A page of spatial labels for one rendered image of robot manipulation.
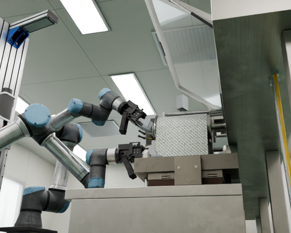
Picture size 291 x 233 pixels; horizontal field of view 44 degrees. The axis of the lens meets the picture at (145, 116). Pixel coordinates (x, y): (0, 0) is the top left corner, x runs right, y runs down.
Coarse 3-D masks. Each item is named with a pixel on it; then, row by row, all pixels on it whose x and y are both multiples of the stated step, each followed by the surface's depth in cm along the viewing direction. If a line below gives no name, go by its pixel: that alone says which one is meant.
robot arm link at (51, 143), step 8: (32, 136) 173; (40, 136) 174; (48, 136) 174; (40, 144) 176; (48, 144) 175; (56, 144) 175; (56, 152) 174; (64, 152) 175; (64, 160) 174; (72, 160) 174; (72, 168) 174; (80, 168) 174; (88, 168) 178; (80, 176) 173; (88, 176) 173
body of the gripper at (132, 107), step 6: (126, 102) 181; (132, 102) 180; (120, 108) 179; (126, 108) 182; (132, 108) 179; (138, 108) 178; (120, 114) 181; (132, 114) 177; (138, 114) 176; (144, 114) 179; (132, 120) 174
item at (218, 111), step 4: (220, 108) 197; (164, 112) 203; (172, 112) 203; (176, 112) 202; (180, 112) 201; (184, 112) 201; (188, 112) 200; (192, 112) 200; (196, 112) 198; (200, 112) 198; (204, 112) 198; (208, 112) 198; (212, 112) 200; (216, 112) 200; (220, 112) 199; (164, 116) 202; (212, 116) 204
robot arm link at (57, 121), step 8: (72, 104) 177; (80, 104) 178; (88, 104) 182; (64, 112) 188; (72, 112) 179; (80, 112) 179; (88, 112) 181; (56, 120) 196; (64, 120) 191; (72, 120) 190; (56, 128) 203; (56, 136) 212
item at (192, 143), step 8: (160, 136) 165; (168, 136) 164; (176, 136) 163; (184, 136) 163; (192, 136) 162; (200, 136) 161; (160, 144) 164; (168, 144) 163; (176, 144) 162; (184, 144) 161; (192, 144) 160; (200, 144) 159; (160, 152) 162; (168, 152) 161; (176, 152) 160; (184, 152) 160; (192, 152) 159; (200, 152) 158
